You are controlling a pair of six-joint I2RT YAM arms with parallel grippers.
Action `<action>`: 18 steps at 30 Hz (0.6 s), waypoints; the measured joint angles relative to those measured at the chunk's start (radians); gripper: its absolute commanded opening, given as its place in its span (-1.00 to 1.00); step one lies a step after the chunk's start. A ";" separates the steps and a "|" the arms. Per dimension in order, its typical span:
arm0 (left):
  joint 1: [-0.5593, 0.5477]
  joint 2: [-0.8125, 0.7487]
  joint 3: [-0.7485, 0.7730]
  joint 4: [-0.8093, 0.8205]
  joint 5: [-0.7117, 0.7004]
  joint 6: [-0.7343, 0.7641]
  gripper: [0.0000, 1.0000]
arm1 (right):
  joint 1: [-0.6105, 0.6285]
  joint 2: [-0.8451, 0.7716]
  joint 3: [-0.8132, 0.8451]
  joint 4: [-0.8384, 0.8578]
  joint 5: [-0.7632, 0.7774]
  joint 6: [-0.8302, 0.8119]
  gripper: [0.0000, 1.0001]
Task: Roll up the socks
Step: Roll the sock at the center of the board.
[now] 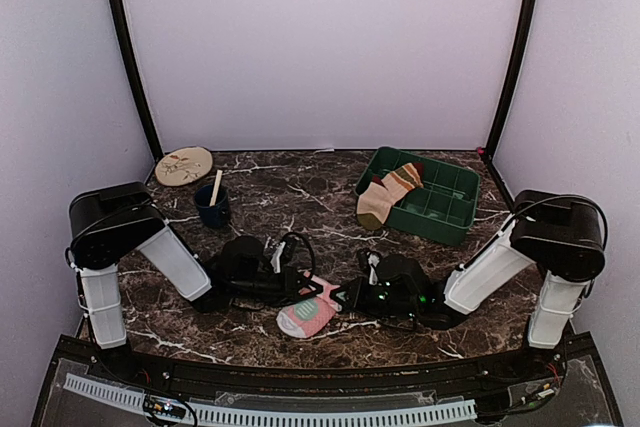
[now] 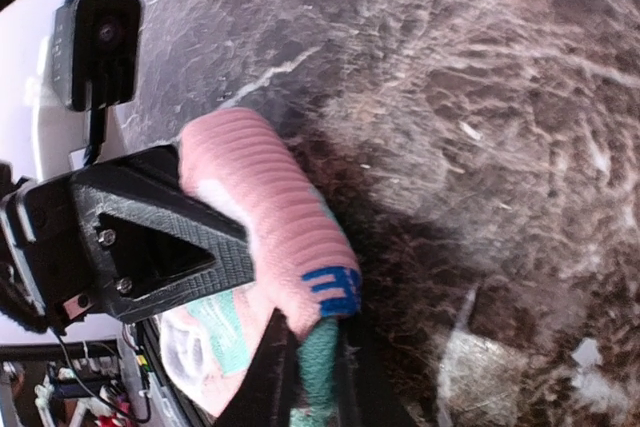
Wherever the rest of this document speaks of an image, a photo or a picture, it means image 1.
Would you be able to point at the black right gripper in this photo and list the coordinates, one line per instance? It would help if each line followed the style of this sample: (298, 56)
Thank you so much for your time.
(356, 301)

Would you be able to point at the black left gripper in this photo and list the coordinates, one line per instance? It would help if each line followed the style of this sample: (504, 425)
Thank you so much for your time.
(291, 279)

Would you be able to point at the pink patterned sock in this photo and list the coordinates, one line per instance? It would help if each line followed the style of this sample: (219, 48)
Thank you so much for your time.
(306, 318)

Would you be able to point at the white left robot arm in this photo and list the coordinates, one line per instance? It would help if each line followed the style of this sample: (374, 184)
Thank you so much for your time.
(111, 224)

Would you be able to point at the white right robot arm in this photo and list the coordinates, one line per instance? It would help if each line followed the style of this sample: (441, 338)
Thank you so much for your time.
(563, 235)

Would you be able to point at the beige striped sock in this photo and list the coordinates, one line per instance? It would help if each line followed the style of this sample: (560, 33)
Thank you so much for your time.
(375, 203)

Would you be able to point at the dark blue mug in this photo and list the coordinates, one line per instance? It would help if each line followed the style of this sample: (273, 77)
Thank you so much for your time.
(216, 215)

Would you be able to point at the green compartment tray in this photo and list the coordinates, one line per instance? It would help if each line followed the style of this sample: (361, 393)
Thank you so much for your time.
(442, 210)

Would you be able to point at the wooden stick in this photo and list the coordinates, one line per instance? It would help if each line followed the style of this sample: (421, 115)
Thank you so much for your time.
(216, 187)

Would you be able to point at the beige embroidered round coaster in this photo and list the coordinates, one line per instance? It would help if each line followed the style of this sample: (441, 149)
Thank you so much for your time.
(183, 166)

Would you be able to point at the black front rail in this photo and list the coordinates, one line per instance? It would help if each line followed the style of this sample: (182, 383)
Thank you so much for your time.
(200, 378)

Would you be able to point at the right black frame post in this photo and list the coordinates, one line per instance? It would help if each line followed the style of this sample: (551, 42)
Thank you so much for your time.
(518, 49)

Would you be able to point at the black frame post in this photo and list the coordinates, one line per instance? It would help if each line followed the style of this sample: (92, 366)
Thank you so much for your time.
(119, 18)
(518, 49)

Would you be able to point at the left black frame post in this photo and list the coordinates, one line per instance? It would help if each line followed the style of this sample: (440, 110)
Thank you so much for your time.
(119, 18)

